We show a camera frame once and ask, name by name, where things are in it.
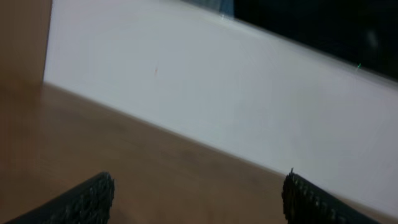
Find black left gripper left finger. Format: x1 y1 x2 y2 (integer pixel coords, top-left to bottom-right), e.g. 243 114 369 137
6 172 115 224

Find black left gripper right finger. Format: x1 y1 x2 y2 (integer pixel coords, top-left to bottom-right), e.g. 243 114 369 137
281 171 378 224

